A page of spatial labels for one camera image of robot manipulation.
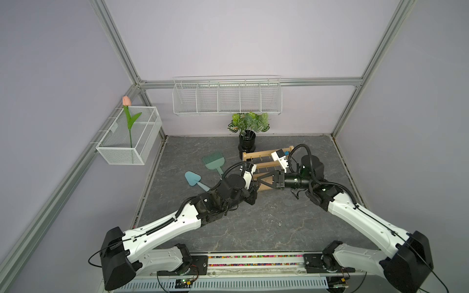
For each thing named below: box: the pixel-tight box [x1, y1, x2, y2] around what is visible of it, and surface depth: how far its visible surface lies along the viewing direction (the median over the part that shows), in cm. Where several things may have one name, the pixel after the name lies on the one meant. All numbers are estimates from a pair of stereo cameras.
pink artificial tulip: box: [122, 95, 143, 148], surface depth 82 cm
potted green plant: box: [227, 111, 270, 160], surface depth 95 cm
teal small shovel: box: [184, 170, 211, 192], surface depth 102 cm
